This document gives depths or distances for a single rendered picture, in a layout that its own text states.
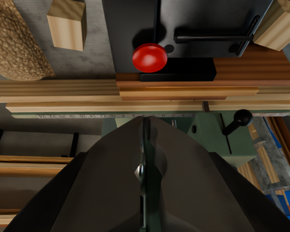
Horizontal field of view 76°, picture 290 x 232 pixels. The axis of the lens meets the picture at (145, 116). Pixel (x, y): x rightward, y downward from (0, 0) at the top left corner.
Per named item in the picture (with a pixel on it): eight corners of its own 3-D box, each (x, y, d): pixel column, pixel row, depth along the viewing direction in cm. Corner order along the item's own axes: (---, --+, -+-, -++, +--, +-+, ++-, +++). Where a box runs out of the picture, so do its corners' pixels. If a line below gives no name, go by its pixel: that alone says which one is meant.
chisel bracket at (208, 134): (240, 102, 28) (258, 156, 24) (211, 138, 41) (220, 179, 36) (192, 102, 28) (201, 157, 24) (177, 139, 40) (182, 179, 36)
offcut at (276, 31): (272, -7, 23) (285, 11, 21) (299, 4, 24) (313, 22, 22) (245, 25, 27) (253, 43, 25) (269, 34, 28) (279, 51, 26)
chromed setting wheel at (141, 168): (145, 124, 40) (146, 184, 34) (144, 145, 50) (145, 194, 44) (130, 124, 40) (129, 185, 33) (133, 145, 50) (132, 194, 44)
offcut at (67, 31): (87, 33, 27) (83, 51, 25) (60, 28, 27) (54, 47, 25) (85, 2, 24) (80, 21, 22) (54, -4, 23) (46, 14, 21)
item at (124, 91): (248, 65, 33) (259, 90, 30) (245, 71, 35) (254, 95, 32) (120, 66, 33) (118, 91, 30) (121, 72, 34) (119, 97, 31)
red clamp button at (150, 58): (168, 40, 15) (169, 49, 15) (165, 66, 18) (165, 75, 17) (131, 40, 15) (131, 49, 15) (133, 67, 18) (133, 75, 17)
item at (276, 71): (278, 41, 29) (299, 79, 25) (273, 48, 30) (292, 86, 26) (118, 42, 29) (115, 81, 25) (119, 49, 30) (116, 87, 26)
